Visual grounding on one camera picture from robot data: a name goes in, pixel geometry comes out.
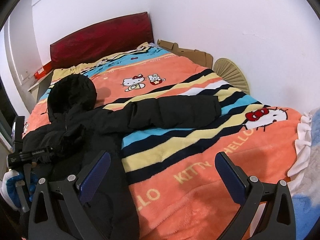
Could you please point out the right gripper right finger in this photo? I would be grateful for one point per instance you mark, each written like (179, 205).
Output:
(278, 218)

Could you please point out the orange Hello Kitty blanket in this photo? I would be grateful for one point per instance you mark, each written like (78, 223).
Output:
(172, 179)

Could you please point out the black hooded puffer jacket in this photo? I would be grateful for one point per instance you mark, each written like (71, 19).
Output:
(78, 131)

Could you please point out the dark red headboard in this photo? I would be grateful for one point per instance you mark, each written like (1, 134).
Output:
(93, 42)

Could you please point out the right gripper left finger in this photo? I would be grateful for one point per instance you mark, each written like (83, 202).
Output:
(76, 190)

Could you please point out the beige woven hand fan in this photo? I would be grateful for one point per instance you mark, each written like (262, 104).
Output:
(231, 73)

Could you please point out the left hand blue white glove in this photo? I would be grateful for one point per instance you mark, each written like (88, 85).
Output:
(8, 188)

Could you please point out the white bedside shelf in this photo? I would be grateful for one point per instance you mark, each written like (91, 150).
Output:
(40, 87)

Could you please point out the red box on shelf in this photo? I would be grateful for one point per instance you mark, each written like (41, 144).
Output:
(43, 71)

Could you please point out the white blue floral quilt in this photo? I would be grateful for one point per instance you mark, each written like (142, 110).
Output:
(304, 174)

